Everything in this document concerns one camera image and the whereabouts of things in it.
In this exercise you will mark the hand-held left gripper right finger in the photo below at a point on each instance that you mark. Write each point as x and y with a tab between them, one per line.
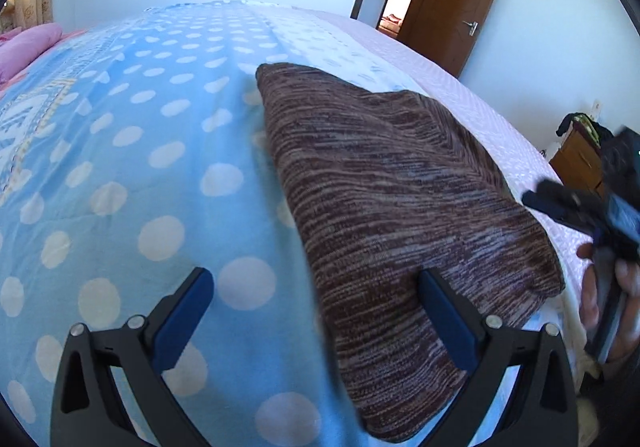
450	322

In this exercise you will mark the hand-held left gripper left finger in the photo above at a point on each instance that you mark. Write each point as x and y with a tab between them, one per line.
182	317

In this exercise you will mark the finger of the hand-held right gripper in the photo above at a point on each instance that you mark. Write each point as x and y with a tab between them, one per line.
560	204

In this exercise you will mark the brown knit sweater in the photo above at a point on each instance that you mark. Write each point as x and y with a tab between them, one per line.
390	207

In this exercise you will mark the dark clothes pile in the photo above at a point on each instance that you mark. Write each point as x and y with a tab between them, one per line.
582	124

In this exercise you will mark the person's right hand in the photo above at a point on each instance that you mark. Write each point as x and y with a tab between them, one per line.
630	307

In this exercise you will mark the wooden nightstand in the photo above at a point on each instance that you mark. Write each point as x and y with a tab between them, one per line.
577	162

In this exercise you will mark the polka-dot bed sheet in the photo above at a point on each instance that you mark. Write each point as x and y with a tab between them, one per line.
150	127

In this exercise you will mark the brown wooden door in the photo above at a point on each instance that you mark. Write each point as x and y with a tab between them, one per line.
450	17

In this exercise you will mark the pink pillow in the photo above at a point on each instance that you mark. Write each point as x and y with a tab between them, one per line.
30	47

